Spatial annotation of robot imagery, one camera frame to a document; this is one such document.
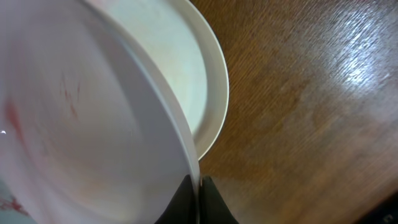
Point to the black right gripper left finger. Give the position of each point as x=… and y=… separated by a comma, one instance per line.
x=182, y=208

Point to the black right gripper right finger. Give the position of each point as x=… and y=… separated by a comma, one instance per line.
x=213, y=209

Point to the pinkish white plate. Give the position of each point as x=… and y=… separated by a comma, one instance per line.
x=91, y=132

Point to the pale green plate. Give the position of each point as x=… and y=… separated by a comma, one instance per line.
x=12, y=212

